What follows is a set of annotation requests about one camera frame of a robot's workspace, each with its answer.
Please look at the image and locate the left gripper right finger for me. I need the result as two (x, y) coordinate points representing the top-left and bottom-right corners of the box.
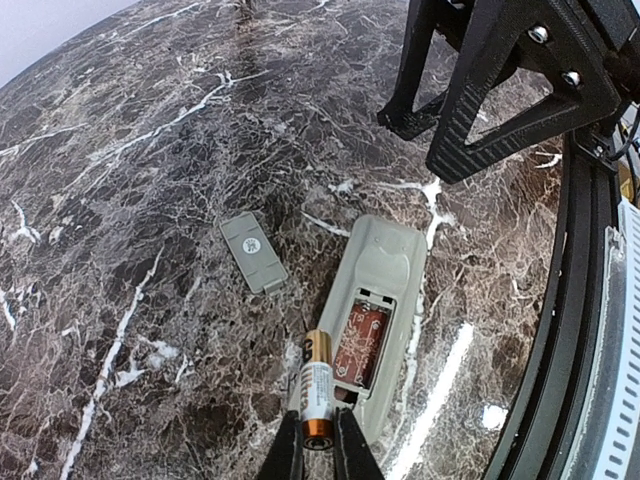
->
(333, 408), (384, 480)

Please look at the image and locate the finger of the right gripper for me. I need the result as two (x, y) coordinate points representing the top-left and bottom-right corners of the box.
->
(377, 1), (480, 140)

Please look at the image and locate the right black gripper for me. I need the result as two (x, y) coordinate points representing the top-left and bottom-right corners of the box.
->
(426, 1), (639, 184)

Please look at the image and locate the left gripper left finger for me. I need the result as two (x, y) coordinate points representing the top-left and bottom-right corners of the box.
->
(257, 410), (304, 480)

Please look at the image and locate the brown battery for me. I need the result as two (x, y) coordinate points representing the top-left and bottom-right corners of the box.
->
(299, 329), (334, 451)

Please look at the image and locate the grey battery cover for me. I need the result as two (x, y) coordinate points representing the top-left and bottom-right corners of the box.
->
(219, 211), (288, 295)

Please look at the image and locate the white remote control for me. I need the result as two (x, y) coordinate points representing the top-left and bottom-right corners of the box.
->
(289, 215), (427, 443)

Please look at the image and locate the black front rail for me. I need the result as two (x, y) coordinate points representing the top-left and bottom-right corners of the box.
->
(483, 131), (619, 479)

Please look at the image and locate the white slotted cable duct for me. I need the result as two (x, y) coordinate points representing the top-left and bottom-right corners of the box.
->
(594, 199), (639, 479)

